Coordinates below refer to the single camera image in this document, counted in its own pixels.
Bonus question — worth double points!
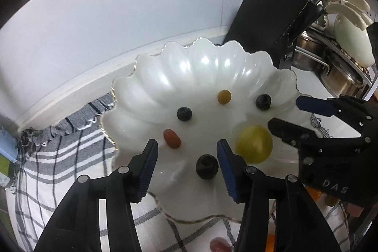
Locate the checkered white black cloth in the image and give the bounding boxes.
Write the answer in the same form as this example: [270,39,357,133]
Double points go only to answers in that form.
[5,92,355,252]

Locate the person's left hand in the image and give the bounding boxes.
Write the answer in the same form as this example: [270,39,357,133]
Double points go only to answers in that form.
[324,195,365,217]

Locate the green apple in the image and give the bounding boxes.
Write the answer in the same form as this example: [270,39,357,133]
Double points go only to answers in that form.
[236,125,273,164]

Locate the dark round plum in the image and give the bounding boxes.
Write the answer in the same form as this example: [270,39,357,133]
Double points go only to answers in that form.
[176,107,192,121]

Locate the cream ceramic pot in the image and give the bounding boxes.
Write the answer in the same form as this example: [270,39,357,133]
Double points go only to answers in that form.
[326,0,375,68]

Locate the stainless steel pot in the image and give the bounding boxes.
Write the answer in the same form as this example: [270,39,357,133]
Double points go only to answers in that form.
[320,60,363,97]

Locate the red oblong date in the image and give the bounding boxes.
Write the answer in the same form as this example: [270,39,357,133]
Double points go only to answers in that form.
[163,128,181,149]

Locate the black knife block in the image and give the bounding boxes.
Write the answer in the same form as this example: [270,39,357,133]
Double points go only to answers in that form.
[223,0,324,69]

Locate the white scalloped ceramic bowl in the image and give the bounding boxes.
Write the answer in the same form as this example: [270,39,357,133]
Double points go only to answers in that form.
[101,38,310,224]

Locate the smaller orange tangerine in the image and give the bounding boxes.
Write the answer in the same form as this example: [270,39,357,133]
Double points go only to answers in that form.
[265,234,275,252]

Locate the dark purple plum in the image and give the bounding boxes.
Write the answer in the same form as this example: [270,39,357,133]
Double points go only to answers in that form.
[195,154,219,180]

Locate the dark plum gripper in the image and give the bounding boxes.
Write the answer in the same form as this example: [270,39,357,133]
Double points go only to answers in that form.
[255,93,272,111]

